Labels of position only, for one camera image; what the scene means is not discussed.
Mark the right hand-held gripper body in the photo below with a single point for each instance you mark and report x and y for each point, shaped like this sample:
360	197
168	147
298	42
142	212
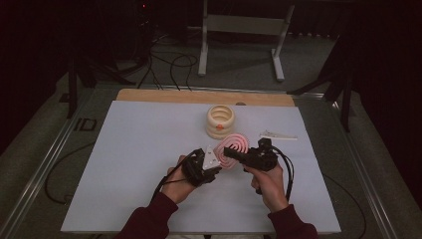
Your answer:
262	158

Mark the person's left hand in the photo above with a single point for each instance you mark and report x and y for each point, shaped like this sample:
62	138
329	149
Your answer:
177	189

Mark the cream ringed duck holder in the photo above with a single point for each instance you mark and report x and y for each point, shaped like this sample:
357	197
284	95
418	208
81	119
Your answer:
220	127

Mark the white table sheet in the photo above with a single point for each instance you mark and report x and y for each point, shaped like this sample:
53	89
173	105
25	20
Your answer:
139	159

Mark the black stand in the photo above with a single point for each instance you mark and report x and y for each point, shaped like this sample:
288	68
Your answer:
72	89
345	96

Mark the white flat plastic piece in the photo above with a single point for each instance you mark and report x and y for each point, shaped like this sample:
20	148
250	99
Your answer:
278	135

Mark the grey metal stand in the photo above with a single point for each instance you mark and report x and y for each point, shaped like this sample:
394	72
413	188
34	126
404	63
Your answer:
244	25

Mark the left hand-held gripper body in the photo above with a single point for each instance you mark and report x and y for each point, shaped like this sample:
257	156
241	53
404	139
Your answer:
199	171

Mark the person's right hand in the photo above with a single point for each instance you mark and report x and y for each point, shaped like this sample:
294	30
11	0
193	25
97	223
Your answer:
270	187

